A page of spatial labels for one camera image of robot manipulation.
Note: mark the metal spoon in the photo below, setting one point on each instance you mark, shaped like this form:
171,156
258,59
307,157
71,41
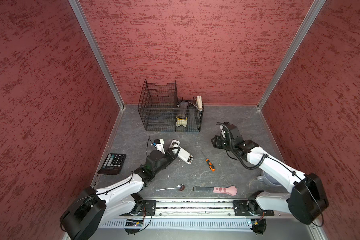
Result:
180,188

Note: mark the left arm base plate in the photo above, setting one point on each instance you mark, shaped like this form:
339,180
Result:
145,206

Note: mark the yellow black brush in basket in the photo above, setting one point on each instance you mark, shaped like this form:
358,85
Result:
182,119

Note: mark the pink cat paw spatula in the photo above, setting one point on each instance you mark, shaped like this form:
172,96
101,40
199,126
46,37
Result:
231,191

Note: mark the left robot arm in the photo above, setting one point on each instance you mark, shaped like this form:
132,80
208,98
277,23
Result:
95,207

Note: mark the black wire basket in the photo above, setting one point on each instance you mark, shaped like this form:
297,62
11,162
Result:
158,107

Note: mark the grey white remote control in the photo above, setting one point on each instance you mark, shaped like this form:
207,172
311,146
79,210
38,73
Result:
184,155

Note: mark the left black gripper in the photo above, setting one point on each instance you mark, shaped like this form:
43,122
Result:
171,155

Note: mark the orange black screwdriver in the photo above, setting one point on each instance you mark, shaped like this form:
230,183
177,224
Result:
210,165

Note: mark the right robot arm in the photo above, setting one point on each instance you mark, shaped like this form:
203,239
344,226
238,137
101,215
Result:
305,199

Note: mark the black calculator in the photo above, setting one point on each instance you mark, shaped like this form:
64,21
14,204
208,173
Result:
113,164

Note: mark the wooden sticks in basket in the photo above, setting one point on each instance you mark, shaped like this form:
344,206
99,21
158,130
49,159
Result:
199,103

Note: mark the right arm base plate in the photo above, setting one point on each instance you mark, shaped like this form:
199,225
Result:
245,208

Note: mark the white air conditioner remote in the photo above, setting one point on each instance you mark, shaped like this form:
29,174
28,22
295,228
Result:
174,143

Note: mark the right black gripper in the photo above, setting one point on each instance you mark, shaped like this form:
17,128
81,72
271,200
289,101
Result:
216,142

